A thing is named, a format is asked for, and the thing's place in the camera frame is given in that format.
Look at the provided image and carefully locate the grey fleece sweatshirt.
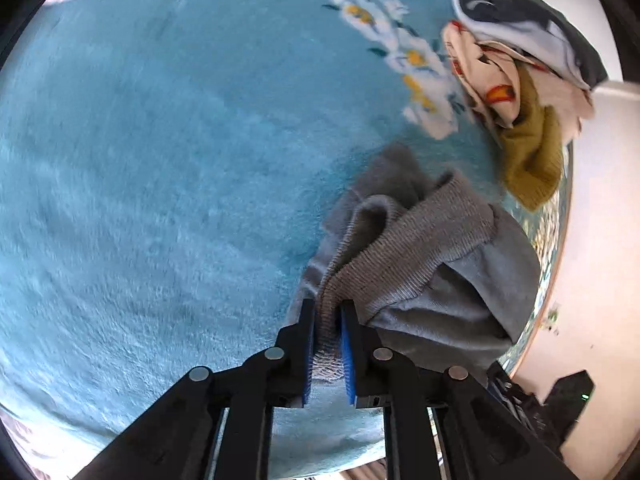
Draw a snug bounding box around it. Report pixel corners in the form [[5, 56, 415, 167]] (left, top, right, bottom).
[[288, 144, 540, 382]]

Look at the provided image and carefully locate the black device on floor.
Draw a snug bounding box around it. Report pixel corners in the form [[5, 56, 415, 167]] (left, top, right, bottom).
[[487, 358, 597, 453]]

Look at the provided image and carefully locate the teal floral bedspread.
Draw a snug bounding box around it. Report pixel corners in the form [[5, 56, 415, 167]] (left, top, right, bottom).
[[1, 0, 566, 479]]

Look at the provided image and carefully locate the mustard yellow knit sweater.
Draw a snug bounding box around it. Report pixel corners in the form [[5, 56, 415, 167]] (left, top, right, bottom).
[[498, 62, 563, 211]]

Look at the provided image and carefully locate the pink beige garment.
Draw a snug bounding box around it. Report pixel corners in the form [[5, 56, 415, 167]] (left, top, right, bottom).
[[442, 21, 594, 145]]

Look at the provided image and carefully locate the dark navy garment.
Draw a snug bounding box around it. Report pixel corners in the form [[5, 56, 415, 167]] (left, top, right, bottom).
[[451, 0, 608, 90]]

